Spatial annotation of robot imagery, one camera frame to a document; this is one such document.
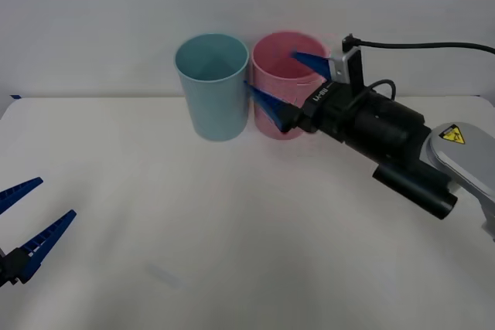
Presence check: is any pale blue plastic bin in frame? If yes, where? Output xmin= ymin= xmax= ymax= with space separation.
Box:
xmin=173 ymin=32 xmax=250 ymax=142

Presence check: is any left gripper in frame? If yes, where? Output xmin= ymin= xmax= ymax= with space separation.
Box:
xmin=0 ymin=177 xmax=77 ymax=288

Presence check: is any pink plastic bin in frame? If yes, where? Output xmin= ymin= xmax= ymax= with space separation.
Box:
xmin=251 ymin=31 xmax=330 ymax=141

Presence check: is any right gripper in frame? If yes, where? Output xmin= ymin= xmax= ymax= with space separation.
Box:
xmin=244 ymin=50 xmax=365 ymax=142

